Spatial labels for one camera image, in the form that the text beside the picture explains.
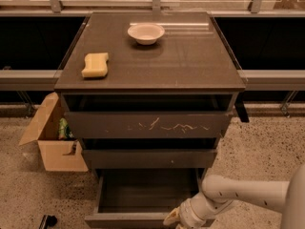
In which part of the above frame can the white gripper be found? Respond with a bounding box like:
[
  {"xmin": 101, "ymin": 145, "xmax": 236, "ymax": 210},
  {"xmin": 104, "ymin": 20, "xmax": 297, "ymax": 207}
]
[{"xmin": 163, "ymin": 191, "xmax": 237, "ymax": 229}]

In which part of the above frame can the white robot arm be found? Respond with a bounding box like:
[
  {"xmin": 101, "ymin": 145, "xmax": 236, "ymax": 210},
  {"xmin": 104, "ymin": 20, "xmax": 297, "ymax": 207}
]
[{"xmin": 163, "ymin": 165, "xmax": 305, "ymax": 229}]

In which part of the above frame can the dark grey drawer cabinet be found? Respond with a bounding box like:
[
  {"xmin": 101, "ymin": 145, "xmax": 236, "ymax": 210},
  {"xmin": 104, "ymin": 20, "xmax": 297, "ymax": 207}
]
[{"xmin": 53, "ymin": 10, "xmax": 251, "ymax": 177}]

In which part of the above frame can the top scratched grey drawer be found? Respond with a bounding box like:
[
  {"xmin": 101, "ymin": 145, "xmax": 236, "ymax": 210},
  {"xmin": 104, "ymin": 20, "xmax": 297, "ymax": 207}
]
[{"xmin": 64, "ymin": 94, "xmax": 234, "ymax": 139}]

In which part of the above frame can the black object on floor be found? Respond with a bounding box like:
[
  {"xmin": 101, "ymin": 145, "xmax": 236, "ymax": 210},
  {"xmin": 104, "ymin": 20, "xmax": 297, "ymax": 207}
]
[{"xmin": 39, "ymin": 215, "xmax": 57, "ymax": 229}]

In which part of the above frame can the open cardboard box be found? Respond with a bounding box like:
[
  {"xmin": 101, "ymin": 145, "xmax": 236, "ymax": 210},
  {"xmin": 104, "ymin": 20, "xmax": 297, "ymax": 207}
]
[{"xmin": 19, "ymin": 93, "xmax": 88, "ymax": 172}]

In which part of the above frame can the green packet in box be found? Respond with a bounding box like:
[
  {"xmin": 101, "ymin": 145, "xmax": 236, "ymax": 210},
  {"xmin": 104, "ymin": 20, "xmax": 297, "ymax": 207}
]
[{"xmin": 58, "ymin": 118, "xmax": 73, "ymax": 140}]

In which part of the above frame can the yellow sponge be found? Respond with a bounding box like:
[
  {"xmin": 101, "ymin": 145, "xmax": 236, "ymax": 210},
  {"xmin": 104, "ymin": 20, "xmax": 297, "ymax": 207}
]
[{"xmin": 81, "ymin": 52, "xmax": 109, "ymax": 78}]

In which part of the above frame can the white ceramic bowl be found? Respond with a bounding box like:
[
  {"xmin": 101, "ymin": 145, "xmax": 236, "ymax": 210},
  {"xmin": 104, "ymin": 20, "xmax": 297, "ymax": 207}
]
[{"xmin": 128, "ymin": 23, "xmax": 165, "ymax": 45}]

